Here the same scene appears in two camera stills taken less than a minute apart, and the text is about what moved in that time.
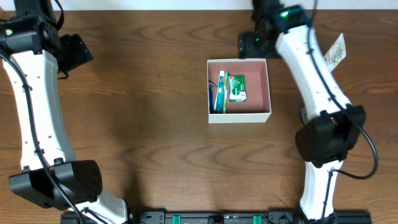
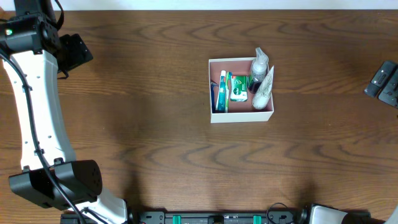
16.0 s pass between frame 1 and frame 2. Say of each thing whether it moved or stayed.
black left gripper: stayed
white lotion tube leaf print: moved
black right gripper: moved
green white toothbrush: stayed
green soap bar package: stayed
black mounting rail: stayed
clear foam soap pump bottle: moved
